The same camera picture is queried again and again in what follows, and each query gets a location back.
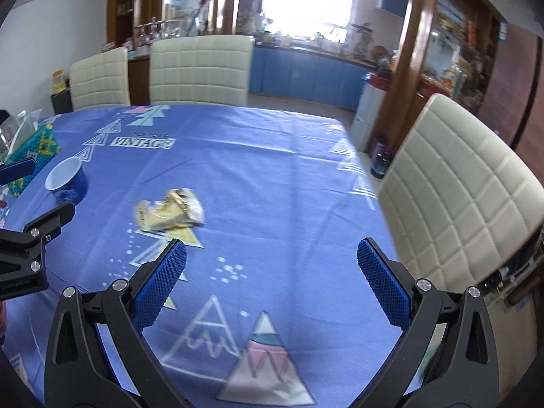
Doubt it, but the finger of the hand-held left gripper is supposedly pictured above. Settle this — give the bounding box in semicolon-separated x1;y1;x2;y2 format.
0;202;76;273
0;157;37;186

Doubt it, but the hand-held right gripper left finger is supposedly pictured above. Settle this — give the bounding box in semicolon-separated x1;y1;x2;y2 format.
44;239;188;408

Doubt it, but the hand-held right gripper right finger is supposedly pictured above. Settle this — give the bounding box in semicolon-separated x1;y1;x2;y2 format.
357;238;499;408

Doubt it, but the gold snack wrapper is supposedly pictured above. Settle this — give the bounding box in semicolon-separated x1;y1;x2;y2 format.
135;188;207;233

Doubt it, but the patterned green tissue box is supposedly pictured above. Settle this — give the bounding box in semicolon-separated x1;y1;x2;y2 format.
8;123;61;198

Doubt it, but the blue and white cup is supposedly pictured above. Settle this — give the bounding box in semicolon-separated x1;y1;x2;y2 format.
45;157;90;205

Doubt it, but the clear plastic bag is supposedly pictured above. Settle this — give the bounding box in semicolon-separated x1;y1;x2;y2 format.
0;109;44;160

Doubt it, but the cream padded dining chair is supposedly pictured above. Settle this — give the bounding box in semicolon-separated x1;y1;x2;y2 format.
149;35;255;107
69;48;131;111
376;92;544;394

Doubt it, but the purple water bottle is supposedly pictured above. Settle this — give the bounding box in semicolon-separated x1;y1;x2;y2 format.
371;134;393;180

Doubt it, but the blue printed tablecloth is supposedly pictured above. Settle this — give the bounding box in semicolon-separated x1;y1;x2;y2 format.
0;103;401;408

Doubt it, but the white water dispenser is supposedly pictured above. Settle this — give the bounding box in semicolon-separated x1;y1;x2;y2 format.
351;72;390;152

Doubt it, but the wooden glass-door cabinet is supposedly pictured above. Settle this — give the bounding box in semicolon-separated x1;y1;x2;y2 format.
106;0;239;59

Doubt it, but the row of hanging wine glasses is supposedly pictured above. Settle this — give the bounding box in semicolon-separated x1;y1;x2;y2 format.
134;17;193;46

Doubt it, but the blue kitchen base cabinet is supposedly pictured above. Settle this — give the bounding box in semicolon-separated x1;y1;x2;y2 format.
249;45;371;114

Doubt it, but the wooden display shelf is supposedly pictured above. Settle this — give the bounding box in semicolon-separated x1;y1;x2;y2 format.
421;0;511;120

